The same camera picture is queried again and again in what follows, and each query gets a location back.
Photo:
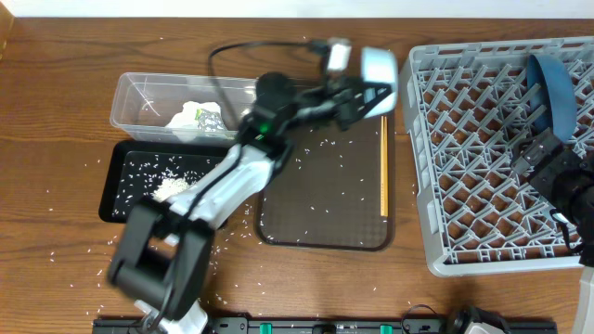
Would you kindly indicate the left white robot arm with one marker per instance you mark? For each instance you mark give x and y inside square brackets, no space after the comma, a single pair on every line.
[163,256]

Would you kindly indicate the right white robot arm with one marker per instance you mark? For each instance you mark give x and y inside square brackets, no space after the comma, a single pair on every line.
[585,301]

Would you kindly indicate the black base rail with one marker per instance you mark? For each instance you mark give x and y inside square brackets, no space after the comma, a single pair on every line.
[465,320]

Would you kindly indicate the clear plastic bin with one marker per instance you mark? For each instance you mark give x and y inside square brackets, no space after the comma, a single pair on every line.
[145,102]

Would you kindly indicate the white rice pile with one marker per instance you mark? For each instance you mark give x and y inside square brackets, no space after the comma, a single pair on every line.
[169,187]

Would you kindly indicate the grey dishwasher rack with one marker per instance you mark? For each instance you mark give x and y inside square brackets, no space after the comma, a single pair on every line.
[465,106]

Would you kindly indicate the foil snack wrapper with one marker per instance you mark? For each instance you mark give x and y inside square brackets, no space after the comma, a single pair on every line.
[209,121]

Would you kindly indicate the brown serving tray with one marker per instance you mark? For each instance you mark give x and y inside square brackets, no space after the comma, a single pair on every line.
[328,195]

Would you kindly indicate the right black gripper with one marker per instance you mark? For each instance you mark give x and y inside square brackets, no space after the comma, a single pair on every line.
[532,155]

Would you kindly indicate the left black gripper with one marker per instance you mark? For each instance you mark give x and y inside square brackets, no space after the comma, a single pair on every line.
[346,108]

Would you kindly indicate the wooden chopstick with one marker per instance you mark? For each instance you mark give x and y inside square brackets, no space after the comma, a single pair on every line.
[387,161]
[383,173]

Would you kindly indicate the light blue rice bowl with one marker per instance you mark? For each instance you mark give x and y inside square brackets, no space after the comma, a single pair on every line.
[379,67]

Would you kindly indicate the black plastic tray bin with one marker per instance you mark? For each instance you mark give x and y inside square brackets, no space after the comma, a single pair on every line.
[137,168]

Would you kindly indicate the white napkin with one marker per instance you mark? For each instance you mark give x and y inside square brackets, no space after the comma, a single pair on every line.
[183,124]

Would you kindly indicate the dark blue plate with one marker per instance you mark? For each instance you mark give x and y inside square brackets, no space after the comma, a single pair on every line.
[555,93]

